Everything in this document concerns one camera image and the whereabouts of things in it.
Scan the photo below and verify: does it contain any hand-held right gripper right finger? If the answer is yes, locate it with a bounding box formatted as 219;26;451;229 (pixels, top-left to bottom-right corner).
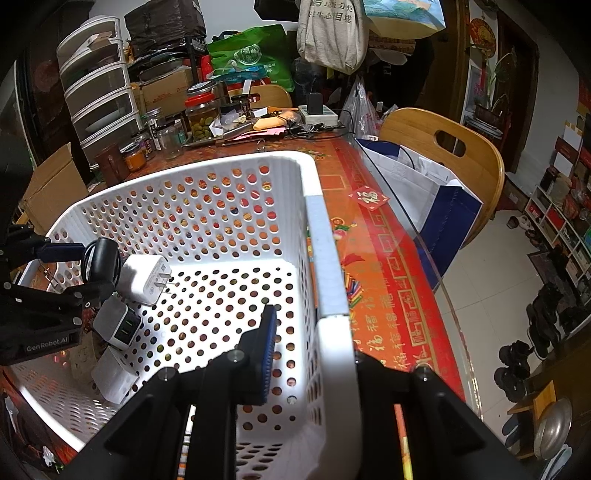
353;353;522;480

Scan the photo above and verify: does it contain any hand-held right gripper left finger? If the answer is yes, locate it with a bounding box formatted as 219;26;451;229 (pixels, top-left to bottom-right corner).
69;305;279;480

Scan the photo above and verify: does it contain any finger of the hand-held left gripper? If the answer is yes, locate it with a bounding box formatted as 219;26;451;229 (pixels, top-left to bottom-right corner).
0;280;115;325
0;224;88;274

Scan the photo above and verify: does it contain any grey charger with black face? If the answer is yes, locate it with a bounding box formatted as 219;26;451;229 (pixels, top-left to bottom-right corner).
92;295;141;350

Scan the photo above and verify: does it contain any black adapter with cable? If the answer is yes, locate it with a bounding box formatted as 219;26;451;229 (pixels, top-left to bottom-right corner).
82;239;122;284

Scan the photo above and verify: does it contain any white charger with prongs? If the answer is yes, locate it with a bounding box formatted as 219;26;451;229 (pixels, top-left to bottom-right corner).
115;255;172;306

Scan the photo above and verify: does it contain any white perforated plastic basket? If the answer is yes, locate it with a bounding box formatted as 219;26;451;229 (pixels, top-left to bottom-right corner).
13;150;358;480

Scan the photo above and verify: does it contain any open cardboard box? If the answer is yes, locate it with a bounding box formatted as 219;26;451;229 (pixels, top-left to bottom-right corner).
21;143;88;236

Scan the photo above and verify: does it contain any brown jar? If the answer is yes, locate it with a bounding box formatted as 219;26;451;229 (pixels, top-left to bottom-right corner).
95;143;130;183

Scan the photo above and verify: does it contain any red printed tablecloth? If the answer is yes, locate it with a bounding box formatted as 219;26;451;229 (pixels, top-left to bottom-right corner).
88;138;467;416

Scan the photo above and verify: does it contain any orange-filled small jar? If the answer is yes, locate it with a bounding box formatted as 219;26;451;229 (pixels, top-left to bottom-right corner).
122;143;148;172

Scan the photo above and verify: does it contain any clear glass jar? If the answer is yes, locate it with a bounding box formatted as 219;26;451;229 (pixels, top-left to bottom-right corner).
156;121;185;160

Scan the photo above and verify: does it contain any clear plastic drawer unit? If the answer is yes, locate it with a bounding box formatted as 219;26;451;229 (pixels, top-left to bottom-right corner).
56;16;144;160

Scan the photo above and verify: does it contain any metal pan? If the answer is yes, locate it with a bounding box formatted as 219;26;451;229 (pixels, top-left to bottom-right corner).
533;398;573;460

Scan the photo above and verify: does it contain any pair of black shoes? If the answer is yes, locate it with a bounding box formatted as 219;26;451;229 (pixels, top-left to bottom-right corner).
526;281;564;358

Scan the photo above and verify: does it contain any red square paper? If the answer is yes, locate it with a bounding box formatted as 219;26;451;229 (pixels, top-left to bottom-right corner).
348;185;391;212

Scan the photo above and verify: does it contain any printed cardboard box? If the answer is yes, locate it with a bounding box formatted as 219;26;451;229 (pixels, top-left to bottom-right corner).
139;69;195;116

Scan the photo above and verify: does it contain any red-lidded jar of olives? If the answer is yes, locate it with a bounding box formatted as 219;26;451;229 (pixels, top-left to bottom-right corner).
185;90;221;141

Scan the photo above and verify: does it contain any white and blue shopping bag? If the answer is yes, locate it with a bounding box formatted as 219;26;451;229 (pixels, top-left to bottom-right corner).
355;137;483;291

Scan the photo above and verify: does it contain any white power strip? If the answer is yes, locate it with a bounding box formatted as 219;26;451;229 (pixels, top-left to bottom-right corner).
298;104;340;124

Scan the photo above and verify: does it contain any black plastic bag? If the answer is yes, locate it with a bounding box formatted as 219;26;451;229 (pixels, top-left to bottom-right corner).
124;0;206;51

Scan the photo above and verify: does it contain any white cubby shelf unit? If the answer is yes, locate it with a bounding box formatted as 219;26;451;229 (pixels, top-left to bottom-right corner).
524;134;591;278

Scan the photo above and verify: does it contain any clear plastic bag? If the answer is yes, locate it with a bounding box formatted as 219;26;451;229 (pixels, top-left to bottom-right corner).
341;76;382;139

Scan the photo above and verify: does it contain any green shopping bag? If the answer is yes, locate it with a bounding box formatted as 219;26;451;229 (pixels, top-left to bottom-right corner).
206;25;296;92

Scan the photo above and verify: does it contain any potted plant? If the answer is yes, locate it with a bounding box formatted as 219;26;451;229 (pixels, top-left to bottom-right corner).
473;53;515;123

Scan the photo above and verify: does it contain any beige canvas tote bag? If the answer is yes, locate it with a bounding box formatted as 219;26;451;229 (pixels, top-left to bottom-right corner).
297;0;370;75

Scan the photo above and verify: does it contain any teal printed paper bag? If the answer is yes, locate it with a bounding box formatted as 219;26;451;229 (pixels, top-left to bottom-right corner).
362;0;446;38

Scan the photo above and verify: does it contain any wooden chair with handle hole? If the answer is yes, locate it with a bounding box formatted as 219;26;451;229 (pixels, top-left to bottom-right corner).
379;107;505;241

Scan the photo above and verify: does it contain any round red wall ornament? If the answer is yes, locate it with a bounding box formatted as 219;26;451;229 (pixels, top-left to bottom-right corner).
468;17;499;51

